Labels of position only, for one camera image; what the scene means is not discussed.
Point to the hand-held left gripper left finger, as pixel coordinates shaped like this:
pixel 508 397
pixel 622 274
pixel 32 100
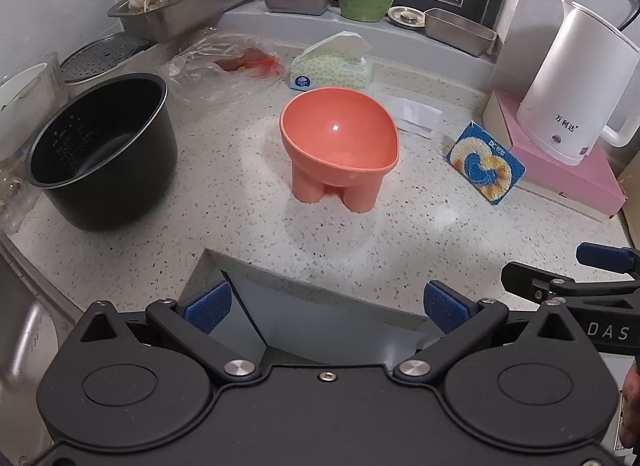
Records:
pixel 207 308

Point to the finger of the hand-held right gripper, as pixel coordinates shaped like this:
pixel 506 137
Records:
pixel 602 257
pixel 530 281

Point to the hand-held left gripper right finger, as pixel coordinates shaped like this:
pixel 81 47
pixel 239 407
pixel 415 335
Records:
pixel 442 311

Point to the blue orange dish cloth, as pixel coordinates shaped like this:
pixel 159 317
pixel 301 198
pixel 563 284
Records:
pixel 485 165

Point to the orange footed bowl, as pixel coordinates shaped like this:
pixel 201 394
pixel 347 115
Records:
pixel 335 130

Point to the patterned tissue pack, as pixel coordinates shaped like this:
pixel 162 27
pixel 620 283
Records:
pixel 325 70

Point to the person's right hand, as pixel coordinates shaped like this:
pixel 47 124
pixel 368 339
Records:
pixel 632 406

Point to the pink box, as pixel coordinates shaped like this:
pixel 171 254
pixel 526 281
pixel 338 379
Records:
pixel 575 180

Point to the white electric kettle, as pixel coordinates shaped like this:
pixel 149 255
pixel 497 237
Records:
pixel 570 80

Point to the stainless steel sink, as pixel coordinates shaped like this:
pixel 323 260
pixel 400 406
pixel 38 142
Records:
pixel 25 336

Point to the black cooker inner pot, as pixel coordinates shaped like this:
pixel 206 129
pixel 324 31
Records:
pixel 100 145

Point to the white paper slip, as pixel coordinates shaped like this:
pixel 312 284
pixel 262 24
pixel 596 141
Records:
pixel 410 113

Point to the crumpled clear plastic wrap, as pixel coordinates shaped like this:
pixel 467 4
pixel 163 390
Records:
pixel 15 196

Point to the clear plastic bag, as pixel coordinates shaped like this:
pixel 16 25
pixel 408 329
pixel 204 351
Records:
pixel 210 70

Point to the long steel tray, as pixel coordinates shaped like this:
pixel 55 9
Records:
pixel 460 33

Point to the round steel steamer rack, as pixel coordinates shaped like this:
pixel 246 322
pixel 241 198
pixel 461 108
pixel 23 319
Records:
pixel 100 58

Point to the translucent plastic container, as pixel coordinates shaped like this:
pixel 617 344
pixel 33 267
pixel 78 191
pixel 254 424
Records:
pixel 25 100

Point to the round steel lid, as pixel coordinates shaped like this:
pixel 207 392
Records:
pixel 406 15

